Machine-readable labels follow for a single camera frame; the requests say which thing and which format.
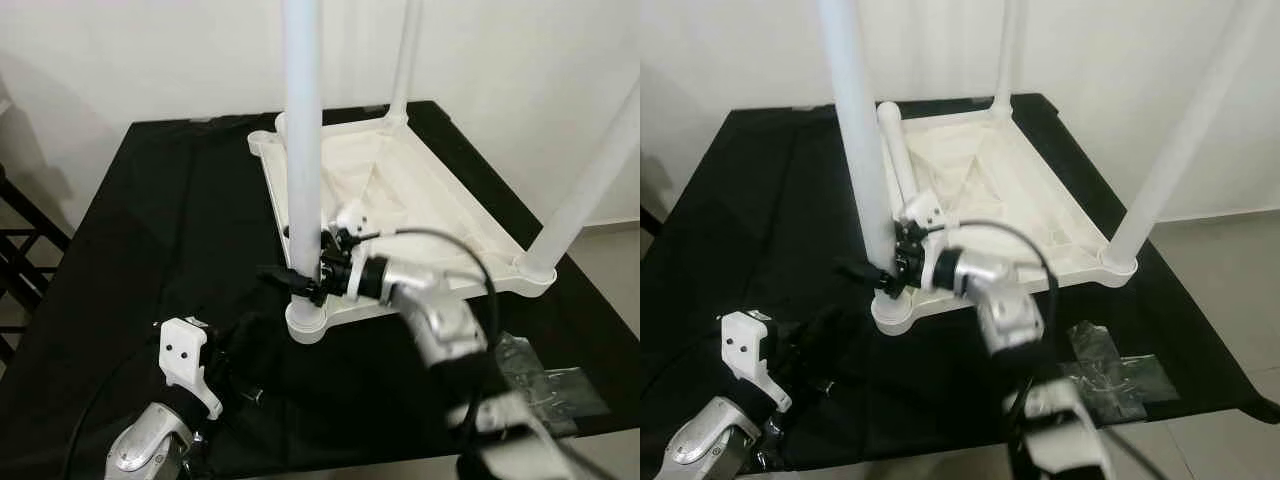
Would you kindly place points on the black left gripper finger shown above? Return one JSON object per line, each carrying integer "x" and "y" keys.
{"x": 822, "y": 326}
{"x": 250, "y": 330}

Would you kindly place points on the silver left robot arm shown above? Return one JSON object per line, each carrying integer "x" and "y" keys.
{"x": 150, "y": 445}
{"x": 720, "y": 445}

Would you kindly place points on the white plastic children table top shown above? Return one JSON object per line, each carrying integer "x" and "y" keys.
{"x": 1010, "y": 200}
{"x": 420, "y": 210}

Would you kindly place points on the black tablecloth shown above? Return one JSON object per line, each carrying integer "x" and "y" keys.
{"x": 150, "y": 250}
{"x": 740, "y": 250}

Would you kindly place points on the clear tape patch on cloth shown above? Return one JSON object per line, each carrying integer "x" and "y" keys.
{"x": 1115, "y": 375}
{"x": 550, "y": 385}

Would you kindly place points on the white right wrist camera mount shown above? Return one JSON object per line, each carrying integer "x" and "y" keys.
{"x": 352, "y": 220}
{"x": 925, "y": 212}

